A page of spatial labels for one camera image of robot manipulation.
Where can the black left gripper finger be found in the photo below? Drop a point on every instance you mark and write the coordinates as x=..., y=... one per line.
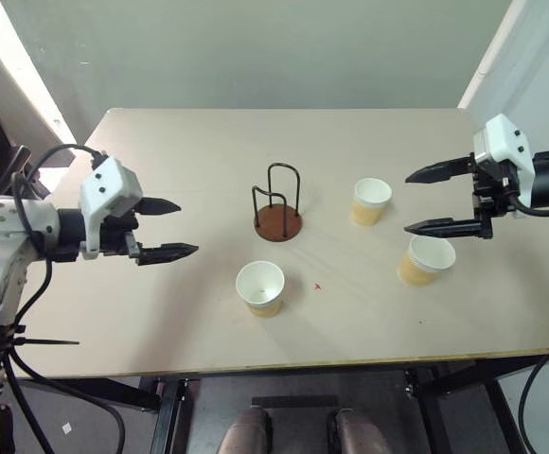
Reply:
x=168, y=254
x=161, y=206

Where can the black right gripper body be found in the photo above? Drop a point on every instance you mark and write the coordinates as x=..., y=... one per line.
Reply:
x=492, y=198

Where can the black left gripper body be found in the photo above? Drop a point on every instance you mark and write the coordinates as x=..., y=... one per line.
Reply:
x=116, y=234

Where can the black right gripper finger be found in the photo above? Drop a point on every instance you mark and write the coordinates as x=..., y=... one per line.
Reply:
x=445, y=227
x=437, y=172

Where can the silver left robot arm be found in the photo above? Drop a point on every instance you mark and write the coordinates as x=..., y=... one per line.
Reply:
x=0, y=265

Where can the yellow white paper cup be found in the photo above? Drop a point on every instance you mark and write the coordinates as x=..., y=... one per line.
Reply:
x=260, y=284
x=371, y=193
x=430, y=255

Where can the dark rounded shape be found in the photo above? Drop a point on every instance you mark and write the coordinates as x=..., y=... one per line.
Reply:
x=357, y=432
x=251, y=432

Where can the small white paper scrap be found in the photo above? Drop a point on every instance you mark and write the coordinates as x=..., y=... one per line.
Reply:
x=67, y=428

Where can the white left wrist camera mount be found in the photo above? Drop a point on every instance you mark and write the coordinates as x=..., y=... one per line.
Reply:
x=109, y=186

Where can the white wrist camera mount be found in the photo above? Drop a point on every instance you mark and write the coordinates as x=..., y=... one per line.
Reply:
x=109, y=186
x=504, y=142

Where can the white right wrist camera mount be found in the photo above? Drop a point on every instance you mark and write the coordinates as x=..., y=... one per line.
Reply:
x=504, y=142

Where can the black metal table frame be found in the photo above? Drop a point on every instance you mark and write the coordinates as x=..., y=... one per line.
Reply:
x=170, y=416

